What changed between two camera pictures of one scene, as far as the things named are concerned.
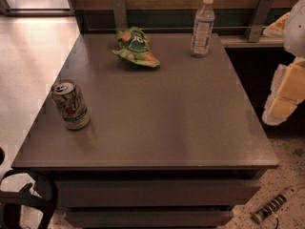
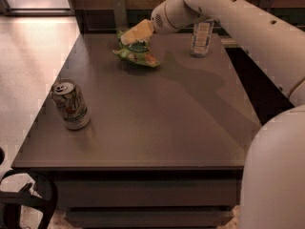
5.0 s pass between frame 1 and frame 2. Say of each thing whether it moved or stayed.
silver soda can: stayed
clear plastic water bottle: stayed
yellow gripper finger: moved
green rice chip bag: stayed
